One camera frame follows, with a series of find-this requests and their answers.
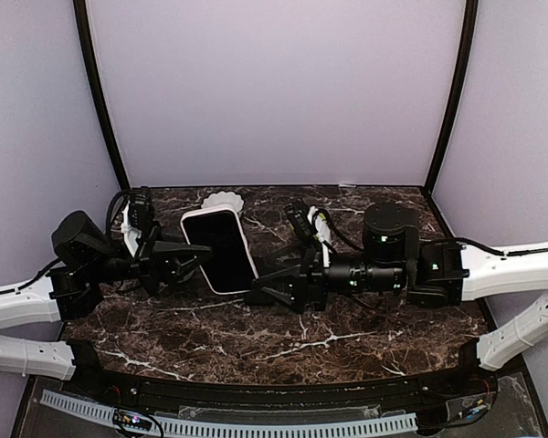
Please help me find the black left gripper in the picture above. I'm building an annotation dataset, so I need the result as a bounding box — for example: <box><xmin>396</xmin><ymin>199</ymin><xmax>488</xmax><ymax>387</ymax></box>
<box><xmin>86</xmin><ymin>219</ymin><xmax>215</xmax><ymax>297</ymax></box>

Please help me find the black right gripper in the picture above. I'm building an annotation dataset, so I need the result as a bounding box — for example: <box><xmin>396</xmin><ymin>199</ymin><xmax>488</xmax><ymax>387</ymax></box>
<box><xmin>251</xmin><ymin>237</ymin><xmax>405</xmax><ymax>314</ymax></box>

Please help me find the black smartphone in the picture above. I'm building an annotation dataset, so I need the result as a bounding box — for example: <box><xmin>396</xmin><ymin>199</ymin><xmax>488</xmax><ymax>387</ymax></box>
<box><xmin>254</xmin><ymin>257</ymin><xmax>276</xmax><ymax>276</ymax></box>

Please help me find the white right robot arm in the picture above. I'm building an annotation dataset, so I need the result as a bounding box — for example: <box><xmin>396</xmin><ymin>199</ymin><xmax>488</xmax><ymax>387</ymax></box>
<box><xmin>245</xmin><ymin>201</ymin><xmax>548</xmax><ymax>396</ymax></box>

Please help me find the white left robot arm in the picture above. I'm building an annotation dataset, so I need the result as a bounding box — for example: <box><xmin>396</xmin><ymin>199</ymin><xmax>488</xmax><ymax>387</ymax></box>
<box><xmin>0</xmin><ymin>211</ymin><xmax>212</xmax><ymax>398</ymax></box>

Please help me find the white fluted ceramic bowl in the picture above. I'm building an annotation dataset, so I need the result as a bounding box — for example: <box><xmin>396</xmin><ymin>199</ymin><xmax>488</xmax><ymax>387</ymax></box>
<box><xmin>201</xmin><ymin>191</ymin><xmax>245</xmax><ymax>215</ymax></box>

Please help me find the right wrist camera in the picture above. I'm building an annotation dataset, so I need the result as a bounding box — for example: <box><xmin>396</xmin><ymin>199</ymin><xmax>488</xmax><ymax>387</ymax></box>
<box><xmin>284</xmin><ymin>200</ymin><xmax>336</xmax><ymax>254</ymax></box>

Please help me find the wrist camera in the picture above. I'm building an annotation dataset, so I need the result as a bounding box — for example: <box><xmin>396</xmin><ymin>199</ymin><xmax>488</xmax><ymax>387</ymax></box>
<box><xmin>284</xmin><ymin>200</ymin><xmax>336</xmax><ymax>254</ymax></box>
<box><xmin>104</xmin><ymin>186</ymin><xmax>155</xmax><ymax>257</ymax></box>

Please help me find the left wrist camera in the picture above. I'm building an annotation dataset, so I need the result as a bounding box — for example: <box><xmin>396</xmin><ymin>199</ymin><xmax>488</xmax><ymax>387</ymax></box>
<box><xmin>104</xmin><ymin>186</ymin><xmax>155</xmax><ymax>257</ymax></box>

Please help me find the white slotted cable duct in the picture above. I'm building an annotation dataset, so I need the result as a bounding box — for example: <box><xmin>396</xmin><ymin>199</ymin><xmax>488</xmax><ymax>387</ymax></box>
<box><xmin>40</xmin><ymin>390</ymin><xmax>418</xmax><ymax>437</ymax></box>

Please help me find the black front rail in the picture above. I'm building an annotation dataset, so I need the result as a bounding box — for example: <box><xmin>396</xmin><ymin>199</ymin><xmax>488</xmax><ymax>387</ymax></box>
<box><xmin>64</xmin><ymin>369</ymin><xmax>498</xmax><ymax>412</ymax></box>

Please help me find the black frame post left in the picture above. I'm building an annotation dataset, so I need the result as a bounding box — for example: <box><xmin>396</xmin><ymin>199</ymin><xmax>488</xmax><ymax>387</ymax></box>
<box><xmin>72</xmin><ymin>0</ymin><xmax>131</xmax><ymax>190</ymax></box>

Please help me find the black frame post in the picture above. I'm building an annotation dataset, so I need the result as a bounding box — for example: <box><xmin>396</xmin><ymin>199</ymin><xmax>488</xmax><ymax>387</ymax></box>
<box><xmin>72</xmin><ymin>0</ymin><xmax>131</xmax><ymax>190</ymax></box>
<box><xmin>423</xmin><ymin>0</ymin><xmax>479</xmax><ymax>196</ymax></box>

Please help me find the black frame post right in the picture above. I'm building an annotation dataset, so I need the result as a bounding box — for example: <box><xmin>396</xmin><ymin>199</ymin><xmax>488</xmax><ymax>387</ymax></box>
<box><xmin>423</xmin><ymin>0</ymin><xmax>479</xmax><ymax>196</ymax></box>

